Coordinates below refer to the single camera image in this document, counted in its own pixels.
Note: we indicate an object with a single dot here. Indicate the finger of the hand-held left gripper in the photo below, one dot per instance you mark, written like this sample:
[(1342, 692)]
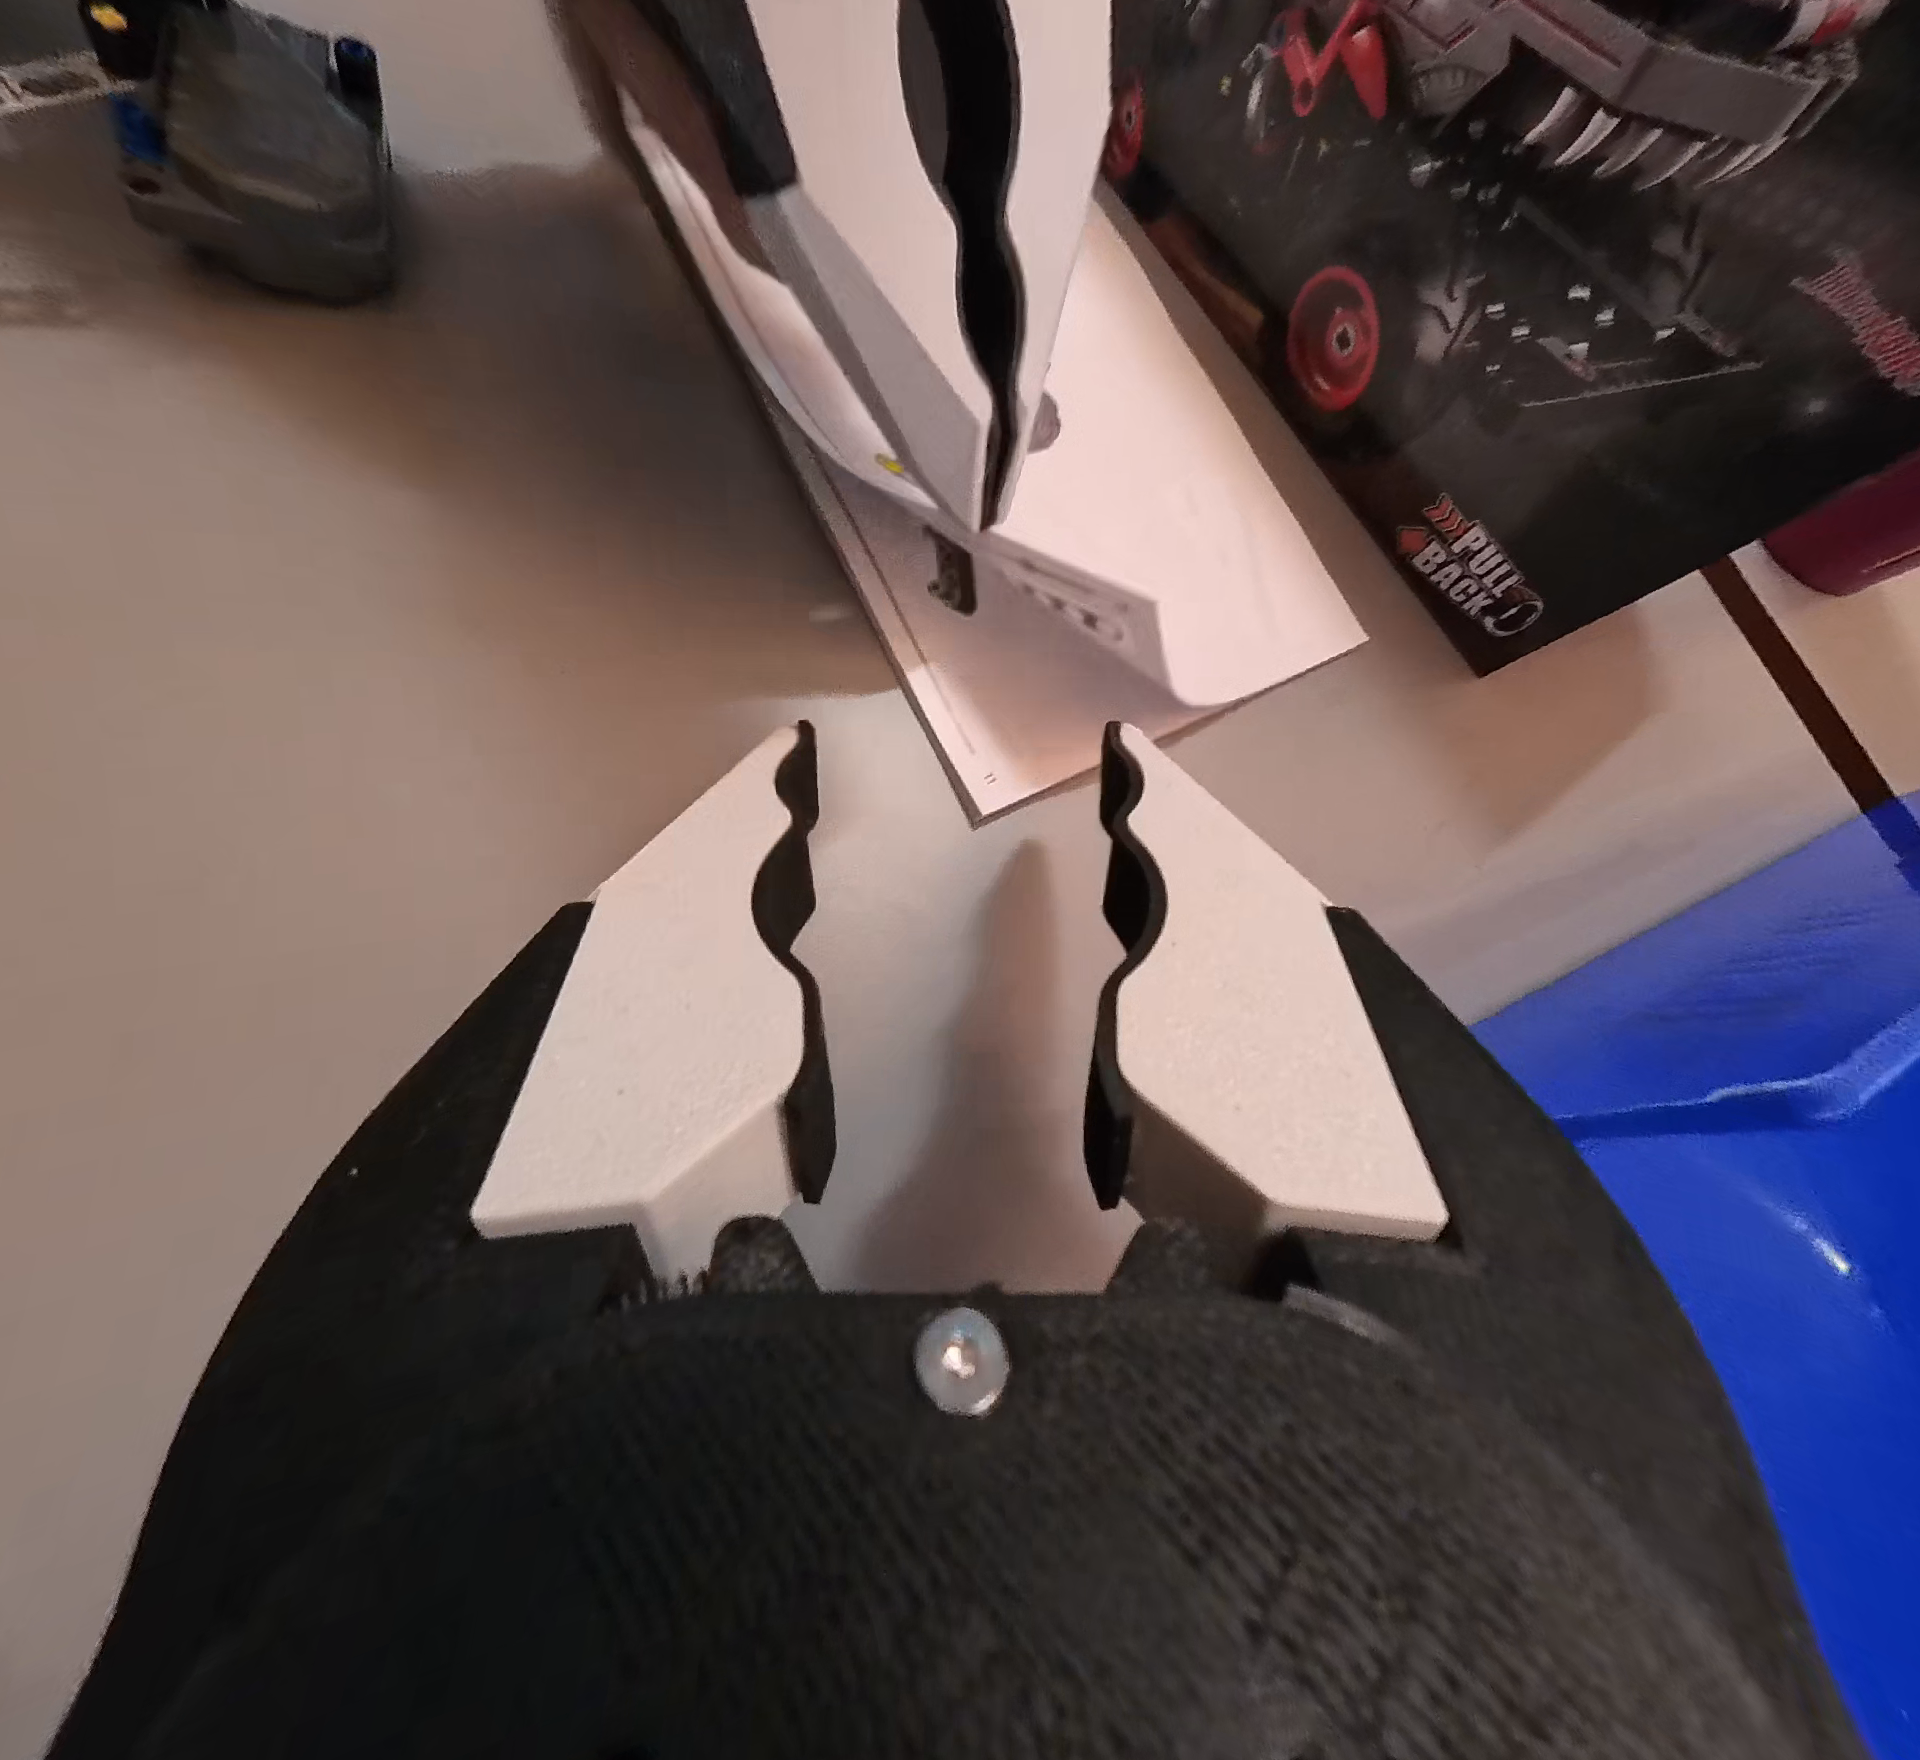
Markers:
[(839, 65), (1059, 65)]

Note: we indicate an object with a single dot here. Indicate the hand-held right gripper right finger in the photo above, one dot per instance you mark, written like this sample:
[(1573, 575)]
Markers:
[(1260, 1039)]

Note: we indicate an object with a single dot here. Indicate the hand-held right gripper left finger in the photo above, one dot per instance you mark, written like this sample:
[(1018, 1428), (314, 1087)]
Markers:
[(644, 1039)]

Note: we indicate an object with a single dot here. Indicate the grey toy brick assembly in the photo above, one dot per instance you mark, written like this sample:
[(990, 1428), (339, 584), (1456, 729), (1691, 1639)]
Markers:
[(254, 171)]

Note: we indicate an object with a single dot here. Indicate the white instruction booklet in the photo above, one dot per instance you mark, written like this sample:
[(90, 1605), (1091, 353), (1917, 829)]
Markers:
[(1200, 514)]

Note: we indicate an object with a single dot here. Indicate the blue plastic bin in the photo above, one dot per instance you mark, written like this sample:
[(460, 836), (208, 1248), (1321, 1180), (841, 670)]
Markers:
[(1723, 1039)]

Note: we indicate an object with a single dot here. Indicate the black toy set box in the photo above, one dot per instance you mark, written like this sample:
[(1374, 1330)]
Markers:
[(1575, 365)]

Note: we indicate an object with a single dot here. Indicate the maroon tumbler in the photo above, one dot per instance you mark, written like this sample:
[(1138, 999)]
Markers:
[(1861, 538)]

